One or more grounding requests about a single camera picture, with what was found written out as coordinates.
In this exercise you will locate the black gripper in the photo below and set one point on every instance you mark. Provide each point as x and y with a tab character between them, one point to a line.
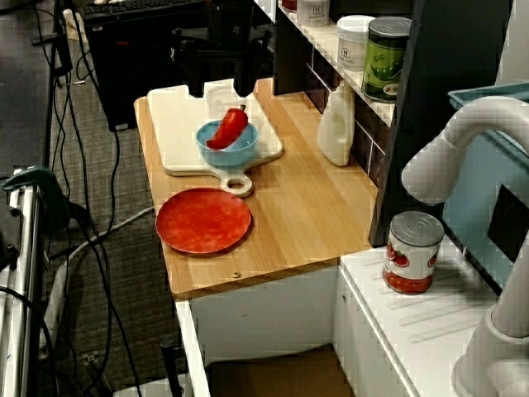
229	25

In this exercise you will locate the red toy pepper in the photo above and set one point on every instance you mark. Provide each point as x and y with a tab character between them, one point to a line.
229	126

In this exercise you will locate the clear plastic deli container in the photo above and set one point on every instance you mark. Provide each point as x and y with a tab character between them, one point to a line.
217	107

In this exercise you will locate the pale wooden cutting board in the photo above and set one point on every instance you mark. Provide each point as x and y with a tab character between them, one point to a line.
177	132

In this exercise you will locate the light blue bowl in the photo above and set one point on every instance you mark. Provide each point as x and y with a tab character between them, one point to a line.
231	155

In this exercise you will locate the black computer tower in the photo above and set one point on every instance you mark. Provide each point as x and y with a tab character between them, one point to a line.
124	82

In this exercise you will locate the white lidded plastic jar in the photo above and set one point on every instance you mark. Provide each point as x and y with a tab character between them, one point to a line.
314	14
351	45

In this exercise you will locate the black keyboard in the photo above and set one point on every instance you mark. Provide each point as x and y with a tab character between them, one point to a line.
115	8

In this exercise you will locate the white detergent bottle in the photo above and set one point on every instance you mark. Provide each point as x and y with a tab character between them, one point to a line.
335	136

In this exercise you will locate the red round plate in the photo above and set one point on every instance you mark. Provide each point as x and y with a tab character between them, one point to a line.
202	221

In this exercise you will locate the green peas can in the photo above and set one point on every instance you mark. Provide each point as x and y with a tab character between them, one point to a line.
382	62

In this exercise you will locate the black desk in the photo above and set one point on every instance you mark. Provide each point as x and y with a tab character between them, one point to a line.
20	82

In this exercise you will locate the dark green clamp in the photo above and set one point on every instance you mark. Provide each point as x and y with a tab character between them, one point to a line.
37	182

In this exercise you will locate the dark shelf unit with tiles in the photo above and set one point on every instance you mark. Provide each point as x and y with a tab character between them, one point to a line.
446	49

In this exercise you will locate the white cabinet under countertop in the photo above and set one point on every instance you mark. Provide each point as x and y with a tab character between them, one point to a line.
256	318

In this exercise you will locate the grey toy faucet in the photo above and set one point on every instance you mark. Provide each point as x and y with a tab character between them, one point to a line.
467	128

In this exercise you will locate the red tomato can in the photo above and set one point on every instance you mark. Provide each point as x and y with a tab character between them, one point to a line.
409	260

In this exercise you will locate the blue dish rack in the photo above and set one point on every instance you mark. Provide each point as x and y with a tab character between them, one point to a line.
471	231

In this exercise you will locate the metal floor outlet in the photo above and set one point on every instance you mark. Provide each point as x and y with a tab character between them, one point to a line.
91	358

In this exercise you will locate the white sink counter unit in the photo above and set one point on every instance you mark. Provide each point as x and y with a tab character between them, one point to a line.
392	339

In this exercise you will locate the black rectangular panel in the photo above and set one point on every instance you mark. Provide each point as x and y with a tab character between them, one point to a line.
508	223

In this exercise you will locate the aluminium frame rail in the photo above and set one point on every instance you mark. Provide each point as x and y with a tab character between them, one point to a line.
22	289

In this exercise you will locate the black stand post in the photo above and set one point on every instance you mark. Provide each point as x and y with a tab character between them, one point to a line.
171	372

